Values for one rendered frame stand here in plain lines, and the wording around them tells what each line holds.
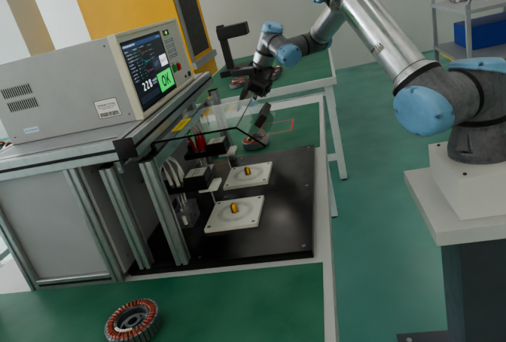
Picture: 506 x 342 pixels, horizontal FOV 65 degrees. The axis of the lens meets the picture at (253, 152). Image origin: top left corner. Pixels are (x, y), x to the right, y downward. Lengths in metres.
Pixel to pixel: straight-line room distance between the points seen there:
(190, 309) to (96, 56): 0.61
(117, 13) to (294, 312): 4.42
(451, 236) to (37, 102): 1.04
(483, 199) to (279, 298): 0.50
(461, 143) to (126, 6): 4.26
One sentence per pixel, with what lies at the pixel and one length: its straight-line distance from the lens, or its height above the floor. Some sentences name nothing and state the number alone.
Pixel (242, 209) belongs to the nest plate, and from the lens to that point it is 1.14.
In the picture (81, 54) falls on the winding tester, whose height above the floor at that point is 1.29.
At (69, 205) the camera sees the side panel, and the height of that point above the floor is 0.98.
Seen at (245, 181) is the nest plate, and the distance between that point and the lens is 1.30.
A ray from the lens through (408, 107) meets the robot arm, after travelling 0.92.
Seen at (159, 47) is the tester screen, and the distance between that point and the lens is 1.18.
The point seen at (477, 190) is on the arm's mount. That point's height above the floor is 0.82.
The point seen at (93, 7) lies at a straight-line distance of 5.07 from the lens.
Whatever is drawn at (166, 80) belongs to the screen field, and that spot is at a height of 1.17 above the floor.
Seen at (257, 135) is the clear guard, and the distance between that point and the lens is 0.92.
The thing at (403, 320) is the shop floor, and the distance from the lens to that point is 1.84.
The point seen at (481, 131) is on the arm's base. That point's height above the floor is 0.93.
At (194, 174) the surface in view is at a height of 0.92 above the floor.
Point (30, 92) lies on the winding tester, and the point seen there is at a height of 1.24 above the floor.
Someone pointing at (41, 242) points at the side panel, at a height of 0.88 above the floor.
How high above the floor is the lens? 1.32
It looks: 21 degrees down
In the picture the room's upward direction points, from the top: 15 degrees counter-clockwise
